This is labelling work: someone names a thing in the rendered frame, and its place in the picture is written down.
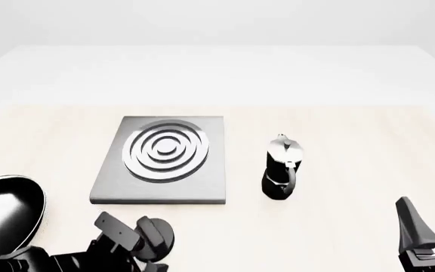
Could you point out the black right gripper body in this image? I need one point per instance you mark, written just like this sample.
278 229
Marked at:
429 260

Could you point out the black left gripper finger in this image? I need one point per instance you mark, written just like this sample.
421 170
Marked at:
157 268

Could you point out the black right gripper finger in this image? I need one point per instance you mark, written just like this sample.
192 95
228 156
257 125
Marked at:
415 226

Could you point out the flat square stove plate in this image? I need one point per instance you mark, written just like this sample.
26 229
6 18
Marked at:
108 187

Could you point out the black and silver moka pot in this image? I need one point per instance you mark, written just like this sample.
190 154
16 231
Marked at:
276 175

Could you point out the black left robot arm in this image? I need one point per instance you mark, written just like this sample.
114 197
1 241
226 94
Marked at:
70 260

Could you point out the black frying pan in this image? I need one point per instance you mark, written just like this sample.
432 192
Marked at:
2 209

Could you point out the round black stove knob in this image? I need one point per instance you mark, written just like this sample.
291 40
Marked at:
161 238

